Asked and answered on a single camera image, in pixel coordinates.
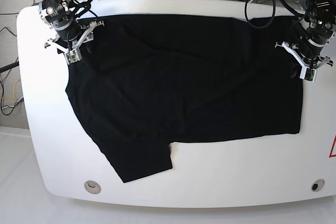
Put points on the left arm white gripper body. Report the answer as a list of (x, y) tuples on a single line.
[(304, 66)]

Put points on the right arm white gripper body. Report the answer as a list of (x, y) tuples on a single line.
[(85, 35)]

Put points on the black T-shirt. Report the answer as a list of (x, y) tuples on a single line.
[(158, 79)]

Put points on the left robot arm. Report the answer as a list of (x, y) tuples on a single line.
[(314, 29)]

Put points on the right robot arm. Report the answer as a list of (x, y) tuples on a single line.
[(62, 16)]

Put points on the red triangle sticker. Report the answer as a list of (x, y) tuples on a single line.
[(332, 152)]

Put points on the round table grommet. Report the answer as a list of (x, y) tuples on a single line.
[(318, 185), (92, 187)]

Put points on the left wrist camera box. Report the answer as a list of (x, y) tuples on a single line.
[(308, 74)]

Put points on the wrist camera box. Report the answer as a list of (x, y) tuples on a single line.
[(308, 74), (72, 56)]

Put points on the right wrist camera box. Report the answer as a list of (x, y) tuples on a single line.
[(72, 56)]

